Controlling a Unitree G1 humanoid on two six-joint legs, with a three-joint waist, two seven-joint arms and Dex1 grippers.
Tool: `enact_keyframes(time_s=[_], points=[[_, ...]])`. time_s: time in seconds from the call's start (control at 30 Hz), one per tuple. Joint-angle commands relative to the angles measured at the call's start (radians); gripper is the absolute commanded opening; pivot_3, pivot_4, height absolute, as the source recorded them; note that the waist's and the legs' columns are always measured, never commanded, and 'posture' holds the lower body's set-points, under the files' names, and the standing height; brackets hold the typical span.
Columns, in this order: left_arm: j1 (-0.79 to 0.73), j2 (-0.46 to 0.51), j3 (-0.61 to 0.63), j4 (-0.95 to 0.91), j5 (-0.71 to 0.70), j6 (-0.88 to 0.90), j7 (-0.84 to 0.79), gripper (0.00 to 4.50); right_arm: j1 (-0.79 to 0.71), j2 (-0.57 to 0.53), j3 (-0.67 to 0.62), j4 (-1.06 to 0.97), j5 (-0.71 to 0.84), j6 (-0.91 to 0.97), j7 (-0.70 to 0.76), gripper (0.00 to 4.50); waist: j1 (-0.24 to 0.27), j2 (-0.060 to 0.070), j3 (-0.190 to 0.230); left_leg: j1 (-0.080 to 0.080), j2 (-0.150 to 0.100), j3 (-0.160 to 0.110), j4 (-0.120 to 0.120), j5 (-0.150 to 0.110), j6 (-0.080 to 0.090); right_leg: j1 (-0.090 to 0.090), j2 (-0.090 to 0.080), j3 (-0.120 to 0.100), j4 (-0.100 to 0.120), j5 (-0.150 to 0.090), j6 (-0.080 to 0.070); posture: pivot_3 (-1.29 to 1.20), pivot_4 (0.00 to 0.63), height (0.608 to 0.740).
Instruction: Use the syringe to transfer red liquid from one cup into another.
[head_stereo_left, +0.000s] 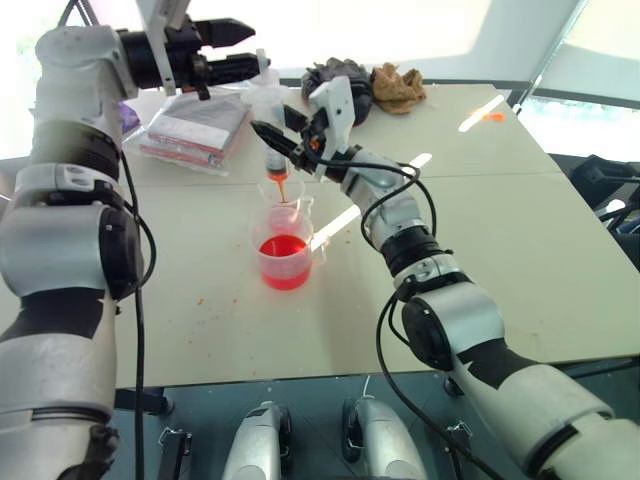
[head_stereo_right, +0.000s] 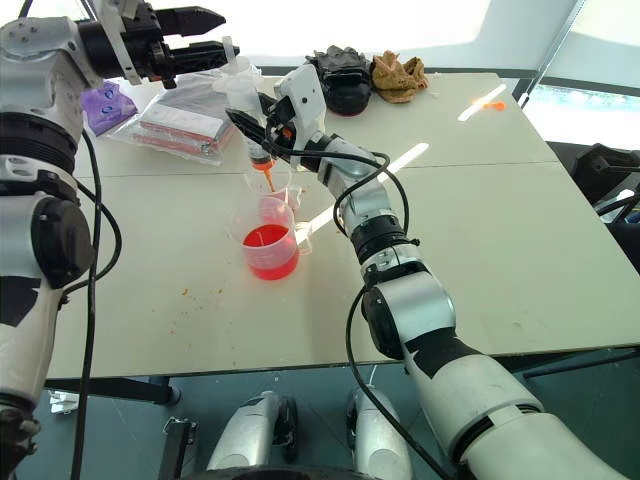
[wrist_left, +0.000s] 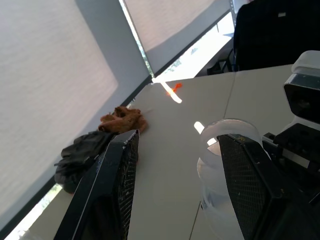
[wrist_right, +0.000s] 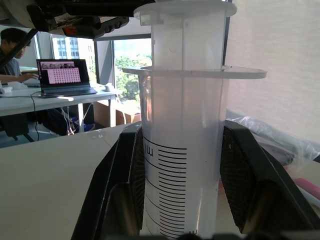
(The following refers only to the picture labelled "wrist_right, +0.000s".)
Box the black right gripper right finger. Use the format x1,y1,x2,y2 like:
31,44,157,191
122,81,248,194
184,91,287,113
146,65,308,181
219,119,320,240

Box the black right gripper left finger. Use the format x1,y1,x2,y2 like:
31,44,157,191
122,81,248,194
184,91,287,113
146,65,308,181
70,121,146,240

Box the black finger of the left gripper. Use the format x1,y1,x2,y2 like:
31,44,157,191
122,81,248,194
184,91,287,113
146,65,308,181
59,0,161,18

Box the large clear plastic syringe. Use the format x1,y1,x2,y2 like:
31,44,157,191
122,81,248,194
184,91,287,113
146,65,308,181
122,0,269,240

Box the clear crumpled plastic bag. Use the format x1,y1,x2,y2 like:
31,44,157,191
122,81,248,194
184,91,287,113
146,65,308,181
224,109,320,174

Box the pink object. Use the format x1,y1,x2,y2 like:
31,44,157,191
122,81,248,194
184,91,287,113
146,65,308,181
292,176,320,201

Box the open black laptop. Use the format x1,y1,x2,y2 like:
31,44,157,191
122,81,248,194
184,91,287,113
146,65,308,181
35,58,99,99

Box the brown cardboard box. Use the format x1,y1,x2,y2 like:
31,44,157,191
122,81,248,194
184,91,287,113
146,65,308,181
115,109,142,126

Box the seated person in grey shirt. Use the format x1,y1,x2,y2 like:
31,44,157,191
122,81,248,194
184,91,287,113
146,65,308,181
0,27,41,85

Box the white items on desk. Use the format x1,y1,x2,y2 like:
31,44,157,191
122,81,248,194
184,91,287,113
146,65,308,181
0,80,28,95

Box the white office desk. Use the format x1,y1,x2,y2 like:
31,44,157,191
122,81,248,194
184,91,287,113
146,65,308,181
0,84,119,141

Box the black office chair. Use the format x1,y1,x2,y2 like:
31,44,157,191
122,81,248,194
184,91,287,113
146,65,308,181
0,113,36,143

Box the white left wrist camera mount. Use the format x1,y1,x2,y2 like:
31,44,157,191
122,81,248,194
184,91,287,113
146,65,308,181
0,0,51,29

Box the black laptop power cable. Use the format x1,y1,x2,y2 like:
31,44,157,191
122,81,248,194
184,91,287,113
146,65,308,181
29,90,60,137

